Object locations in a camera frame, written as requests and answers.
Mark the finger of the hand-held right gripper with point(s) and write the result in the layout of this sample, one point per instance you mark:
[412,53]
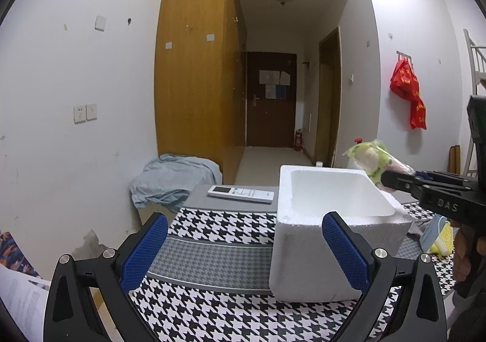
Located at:
[444,178]
[400,183]

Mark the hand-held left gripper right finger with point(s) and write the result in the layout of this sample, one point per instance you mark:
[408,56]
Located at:
[345,251]

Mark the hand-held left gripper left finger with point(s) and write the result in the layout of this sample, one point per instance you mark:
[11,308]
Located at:
[144,251]

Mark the blue face mask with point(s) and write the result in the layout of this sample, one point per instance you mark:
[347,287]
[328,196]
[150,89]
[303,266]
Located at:
[431,232]

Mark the green and white plastic packet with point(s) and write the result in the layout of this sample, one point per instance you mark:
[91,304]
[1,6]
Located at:
[370,158]

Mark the white foam box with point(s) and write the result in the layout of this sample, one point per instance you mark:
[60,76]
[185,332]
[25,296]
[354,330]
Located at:
[303,251]

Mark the person's right hand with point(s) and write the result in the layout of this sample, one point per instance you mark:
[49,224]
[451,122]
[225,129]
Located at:
[463,254]

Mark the brown wooden plank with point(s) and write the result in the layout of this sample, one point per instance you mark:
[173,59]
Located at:
[455,160]

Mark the yellow mesh pouch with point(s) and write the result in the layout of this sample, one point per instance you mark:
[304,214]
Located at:
[445,241]

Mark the white pump bottle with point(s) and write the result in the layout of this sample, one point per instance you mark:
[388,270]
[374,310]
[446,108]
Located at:
[353,164]

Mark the small red plastic bag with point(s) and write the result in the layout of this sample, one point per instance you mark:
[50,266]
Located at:
[418,114]

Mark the light blue crumpled cloth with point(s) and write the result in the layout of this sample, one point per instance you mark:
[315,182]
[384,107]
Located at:
[171,179]

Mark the houndstooth tablecloth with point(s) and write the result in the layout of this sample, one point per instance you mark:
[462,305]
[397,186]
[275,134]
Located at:
[227,220]

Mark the large red plastic bag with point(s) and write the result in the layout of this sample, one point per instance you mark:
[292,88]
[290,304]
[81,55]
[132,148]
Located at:
[404,80]

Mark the light wooden side door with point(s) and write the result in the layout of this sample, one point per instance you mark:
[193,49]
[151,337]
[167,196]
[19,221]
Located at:
[327,107]

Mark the red fire extinguisher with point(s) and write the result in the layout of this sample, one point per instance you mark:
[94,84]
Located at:
[298,141]

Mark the white remote control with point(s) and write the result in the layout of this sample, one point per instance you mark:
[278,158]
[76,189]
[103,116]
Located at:
[239,193]

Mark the white metal bunk bed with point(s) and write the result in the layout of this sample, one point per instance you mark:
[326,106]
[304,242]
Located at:
[474,61]

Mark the white printed papers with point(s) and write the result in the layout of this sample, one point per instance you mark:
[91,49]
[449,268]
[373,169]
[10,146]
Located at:
[22,296]

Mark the colourful patterned cloth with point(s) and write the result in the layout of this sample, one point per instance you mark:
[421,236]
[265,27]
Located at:
[13,251]

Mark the dark brown door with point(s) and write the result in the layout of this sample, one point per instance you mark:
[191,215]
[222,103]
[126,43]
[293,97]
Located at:
[269,118]

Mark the blue paper sheet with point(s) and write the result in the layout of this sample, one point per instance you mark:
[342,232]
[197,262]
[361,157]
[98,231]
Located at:
[281,92]

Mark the narrow white paper sheet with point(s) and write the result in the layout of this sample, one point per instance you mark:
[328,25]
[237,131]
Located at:
[285,78]

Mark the small white paper sheet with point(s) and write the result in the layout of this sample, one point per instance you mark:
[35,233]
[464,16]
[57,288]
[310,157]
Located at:
[270,91]

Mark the wide white paper sheet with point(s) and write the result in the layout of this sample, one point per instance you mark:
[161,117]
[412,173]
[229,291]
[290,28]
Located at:
[269,76]

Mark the wooden wardrobe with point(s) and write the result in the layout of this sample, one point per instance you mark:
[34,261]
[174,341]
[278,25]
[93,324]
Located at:
[193,80]

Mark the metal wall hook rack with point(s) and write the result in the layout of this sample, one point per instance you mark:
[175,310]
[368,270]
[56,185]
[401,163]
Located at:
[404,55]

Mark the white wall light switch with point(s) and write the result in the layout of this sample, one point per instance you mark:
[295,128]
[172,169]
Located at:
[91,112]

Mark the white wall socket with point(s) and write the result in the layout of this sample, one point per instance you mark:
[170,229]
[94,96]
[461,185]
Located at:
[79,114]

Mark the square white wall switch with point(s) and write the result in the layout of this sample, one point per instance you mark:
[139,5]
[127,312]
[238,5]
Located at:
[101,23]

